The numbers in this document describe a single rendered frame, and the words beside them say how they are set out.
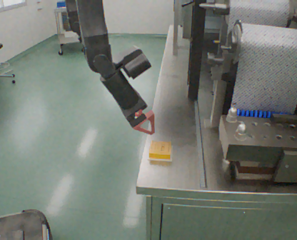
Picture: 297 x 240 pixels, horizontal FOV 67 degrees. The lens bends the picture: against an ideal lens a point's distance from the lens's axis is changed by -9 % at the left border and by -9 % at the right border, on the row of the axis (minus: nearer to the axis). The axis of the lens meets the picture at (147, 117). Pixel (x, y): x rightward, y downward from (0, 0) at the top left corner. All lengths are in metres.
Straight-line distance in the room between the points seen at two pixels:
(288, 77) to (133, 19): 5.81
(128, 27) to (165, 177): 5.95
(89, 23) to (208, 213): 0.64
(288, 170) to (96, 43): 0.63
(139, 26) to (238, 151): 5.93
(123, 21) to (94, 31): 6.00
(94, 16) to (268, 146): 0.56
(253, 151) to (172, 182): 0.25
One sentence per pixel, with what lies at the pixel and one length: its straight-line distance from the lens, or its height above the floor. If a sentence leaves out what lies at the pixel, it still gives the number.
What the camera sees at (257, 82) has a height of 1.14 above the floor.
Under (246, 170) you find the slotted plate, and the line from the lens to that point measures 0.80.
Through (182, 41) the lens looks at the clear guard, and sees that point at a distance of 1.83.
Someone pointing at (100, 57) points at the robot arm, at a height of 1.27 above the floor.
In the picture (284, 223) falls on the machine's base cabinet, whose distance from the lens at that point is 0.94.
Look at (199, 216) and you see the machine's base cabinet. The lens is 0.83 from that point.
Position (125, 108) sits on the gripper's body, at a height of 1.12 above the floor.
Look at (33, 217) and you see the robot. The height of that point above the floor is 0.24.
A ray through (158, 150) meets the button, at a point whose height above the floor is 0.92.
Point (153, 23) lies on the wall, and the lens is 6.43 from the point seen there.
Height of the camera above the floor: 1.44
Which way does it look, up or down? 32 degrees down
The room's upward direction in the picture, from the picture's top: straight up
